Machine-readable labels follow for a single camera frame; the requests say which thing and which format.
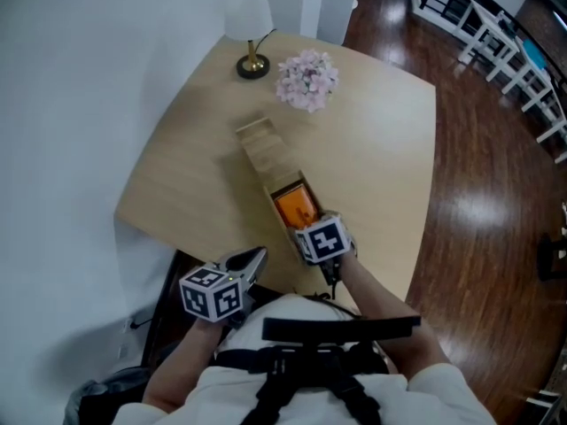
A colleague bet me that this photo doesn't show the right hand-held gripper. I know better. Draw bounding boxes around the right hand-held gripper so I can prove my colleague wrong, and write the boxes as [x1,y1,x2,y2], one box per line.
[293,210,360,288]

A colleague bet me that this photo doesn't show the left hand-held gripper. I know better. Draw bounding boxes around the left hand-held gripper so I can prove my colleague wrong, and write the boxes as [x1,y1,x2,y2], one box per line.
[179,245,269,330]

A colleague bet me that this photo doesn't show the wooden box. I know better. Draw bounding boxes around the wooden box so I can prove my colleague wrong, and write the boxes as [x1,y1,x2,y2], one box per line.
[234,115,327,267]

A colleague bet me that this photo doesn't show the orange box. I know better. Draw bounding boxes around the orange box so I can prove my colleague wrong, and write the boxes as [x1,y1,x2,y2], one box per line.
[270,183,321,230]

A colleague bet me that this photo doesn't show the person's right forearm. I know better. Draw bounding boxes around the person's right forearm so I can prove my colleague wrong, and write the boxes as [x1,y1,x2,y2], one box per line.
[338,254,453,380]

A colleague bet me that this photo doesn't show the person's left forearm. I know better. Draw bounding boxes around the person's left forearm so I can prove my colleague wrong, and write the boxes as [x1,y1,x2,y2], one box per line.
[141,319,222,413]

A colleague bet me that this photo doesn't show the black chest harness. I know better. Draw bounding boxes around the black chest harness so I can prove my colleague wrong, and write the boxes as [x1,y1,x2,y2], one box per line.
[214,314,422,425]

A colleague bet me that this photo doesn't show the wooden sliding box lid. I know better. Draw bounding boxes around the wooden sliding box lid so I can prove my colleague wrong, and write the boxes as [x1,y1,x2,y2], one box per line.
[234,115,305,185]

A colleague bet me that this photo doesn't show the person's white shirt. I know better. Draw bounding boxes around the person's white shirt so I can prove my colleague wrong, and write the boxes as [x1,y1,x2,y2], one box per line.
[114,292,497,425]

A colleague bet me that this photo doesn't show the pink flowers in white pot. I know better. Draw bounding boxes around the pink flowers in white pot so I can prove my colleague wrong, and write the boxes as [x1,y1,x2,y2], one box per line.
[275,49,340,114]

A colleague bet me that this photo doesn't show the black object on floor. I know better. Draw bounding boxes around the black object on floor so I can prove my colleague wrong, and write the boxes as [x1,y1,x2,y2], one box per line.
[538,232,567,282]

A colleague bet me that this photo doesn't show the white cabinet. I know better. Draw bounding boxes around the white cabinet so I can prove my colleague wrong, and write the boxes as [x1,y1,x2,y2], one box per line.
[299,0,362,46]

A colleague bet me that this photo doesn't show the white shade table lamp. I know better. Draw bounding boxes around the white shade table lamp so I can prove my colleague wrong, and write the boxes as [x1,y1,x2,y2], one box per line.
[222,0,274,81]

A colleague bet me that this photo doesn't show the white shelving rack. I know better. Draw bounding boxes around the white shelving rack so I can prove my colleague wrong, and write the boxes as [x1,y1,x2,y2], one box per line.
[409,0,567,163]

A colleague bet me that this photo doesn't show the teal board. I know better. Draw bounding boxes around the teal board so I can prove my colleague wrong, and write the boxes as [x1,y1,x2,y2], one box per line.
[520,37,548,68]

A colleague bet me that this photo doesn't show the black lamp cable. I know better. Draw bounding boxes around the black lamp cable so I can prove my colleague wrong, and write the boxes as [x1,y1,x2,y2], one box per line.
[256,27,278,55]

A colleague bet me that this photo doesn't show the white frame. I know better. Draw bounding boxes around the white frame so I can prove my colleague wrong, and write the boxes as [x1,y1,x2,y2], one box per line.
[526,356,567,425]

